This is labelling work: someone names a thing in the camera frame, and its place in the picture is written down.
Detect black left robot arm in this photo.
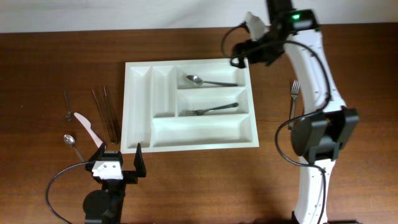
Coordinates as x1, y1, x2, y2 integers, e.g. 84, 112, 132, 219
83, 144, 147, 223

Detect small steel spoon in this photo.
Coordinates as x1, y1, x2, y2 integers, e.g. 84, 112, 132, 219
63, 134, 85, 162

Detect small dark teaspoon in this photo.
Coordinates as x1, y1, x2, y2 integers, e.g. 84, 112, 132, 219
63, 90, 73, 121

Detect steel tongs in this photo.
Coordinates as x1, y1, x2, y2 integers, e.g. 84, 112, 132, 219
91, 86, 119, 144

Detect steel fork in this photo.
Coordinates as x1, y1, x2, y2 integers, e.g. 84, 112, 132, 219
289, 80, 300, 119
181, 103, 239, 116

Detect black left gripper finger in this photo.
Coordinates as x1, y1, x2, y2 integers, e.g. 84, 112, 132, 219
134, 143, 147, 178
89, 143, 106, 162

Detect pink plastic knife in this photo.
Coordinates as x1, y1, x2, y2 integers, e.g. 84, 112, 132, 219
73, 113, 103, 147

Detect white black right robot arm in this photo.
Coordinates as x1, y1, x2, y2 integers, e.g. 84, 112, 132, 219
228, 1, 359, 224

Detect white plastic cutlery tray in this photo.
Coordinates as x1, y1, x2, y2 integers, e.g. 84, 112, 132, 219
121, 58, 259, 154

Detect large steel spoon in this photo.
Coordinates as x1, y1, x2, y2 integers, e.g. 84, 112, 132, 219
184, 75, 238, 86

